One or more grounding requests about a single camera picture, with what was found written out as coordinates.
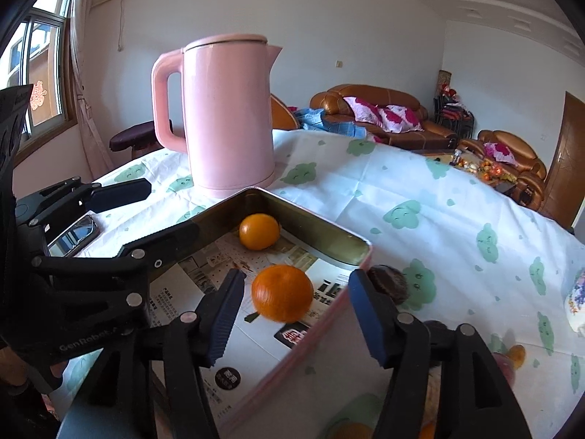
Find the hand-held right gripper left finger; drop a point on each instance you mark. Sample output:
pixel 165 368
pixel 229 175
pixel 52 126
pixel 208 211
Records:
pixel 224 318

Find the maroon padded chair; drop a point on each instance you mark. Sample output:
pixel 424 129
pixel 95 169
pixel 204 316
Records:
pixel 137 139

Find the newspaper tin lining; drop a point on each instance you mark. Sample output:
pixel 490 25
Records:
pixel 269 343

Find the orange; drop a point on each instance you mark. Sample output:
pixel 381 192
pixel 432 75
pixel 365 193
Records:
pixel 259 232
pixel 517 355
pixel 282 292
pixel 352 430
pixel 427 430

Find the brown leather sofa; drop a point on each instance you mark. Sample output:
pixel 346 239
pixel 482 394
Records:
pixel 365 96

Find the blue clothes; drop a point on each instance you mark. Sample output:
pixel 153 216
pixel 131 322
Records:
pixel 329 121

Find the brown wooden door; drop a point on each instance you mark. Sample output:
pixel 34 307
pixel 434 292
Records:
pixel 569 155

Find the pink electric kettle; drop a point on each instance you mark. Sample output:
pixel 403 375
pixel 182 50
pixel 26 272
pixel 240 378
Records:
pixel 228 114

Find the white green cloud-print tablecloth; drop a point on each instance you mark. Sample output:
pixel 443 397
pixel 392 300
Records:
pixel 411 169

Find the pink metal tin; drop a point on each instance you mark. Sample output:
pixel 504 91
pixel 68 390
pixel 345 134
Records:
pixel 320 238

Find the pink apple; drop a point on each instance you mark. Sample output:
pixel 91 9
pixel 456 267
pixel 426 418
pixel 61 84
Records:
pixel 502 368

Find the orange leather armrest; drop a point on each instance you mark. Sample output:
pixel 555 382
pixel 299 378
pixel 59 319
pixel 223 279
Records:
pixel 283 114

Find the white printed cup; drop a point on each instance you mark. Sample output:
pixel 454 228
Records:
pixel 576 302

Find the stacked chairs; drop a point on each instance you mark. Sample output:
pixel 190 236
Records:
pixel 452 116

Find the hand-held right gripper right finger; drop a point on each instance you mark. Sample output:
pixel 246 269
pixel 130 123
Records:
pixel 368 318

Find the person's left hand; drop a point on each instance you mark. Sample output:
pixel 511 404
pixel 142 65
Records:
pixel 18 368

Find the pink floral pillow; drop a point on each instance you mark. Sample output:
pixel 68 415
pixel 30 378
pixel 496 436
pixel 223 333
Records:
pixel 500 152
pixel 402 116
pixel 361 107

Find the beige curtain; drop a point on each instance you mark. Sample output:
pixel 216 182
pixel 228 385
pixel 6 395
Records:
pixel 84 68

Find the smartphone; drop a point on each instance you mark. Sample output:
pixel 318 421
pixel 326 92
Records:
pixel 73 238

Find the coffee table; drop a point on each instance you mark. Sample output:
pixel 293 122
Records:
pixel 480 167

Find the brown leather armchair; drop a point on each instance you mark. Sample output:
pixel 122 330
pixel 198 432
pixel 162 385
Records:
pixel 516 141

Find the window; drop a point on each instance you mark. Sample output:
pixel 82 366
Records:
pixel 36 55

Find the dark brown water chestnut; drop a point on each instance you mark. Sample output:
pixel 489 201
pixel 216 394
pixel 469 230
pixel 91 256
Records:
pixel 388 283

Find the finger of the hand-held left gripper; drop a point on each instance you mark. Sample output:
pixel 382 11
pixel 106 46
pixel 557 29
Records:
pixel 173 244
pixel 123 194

